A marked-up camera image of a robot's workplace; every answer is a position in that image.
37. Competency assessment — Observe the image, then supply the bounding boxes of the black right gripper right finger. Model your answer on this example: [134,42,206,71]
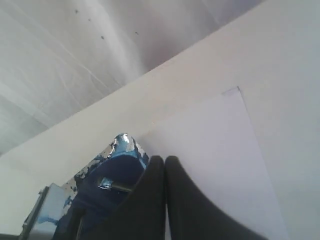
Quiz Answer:
[164,156,266,240]

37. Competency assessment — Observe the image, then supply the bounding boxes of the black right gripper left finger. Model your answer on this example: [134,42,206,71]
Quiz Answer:
[79,155,166,240]

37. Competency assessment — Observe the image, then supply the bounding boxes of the black paintbrush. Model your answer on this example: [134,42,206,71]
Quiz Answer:
[97,177,133,193]

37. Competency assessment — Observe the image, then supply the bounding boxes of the white square paint-stained dish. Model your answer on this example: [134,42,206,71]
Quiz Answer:
[18,133,149,240]

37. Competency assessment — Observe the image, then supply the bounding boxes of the white paper sheet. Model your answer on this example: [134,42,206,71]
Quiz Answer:
[138,87,289,240]

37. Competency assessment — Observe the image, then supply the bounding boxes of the white backdrop cloth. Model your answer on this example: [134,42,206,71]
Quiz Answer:
[0,0,259,154]

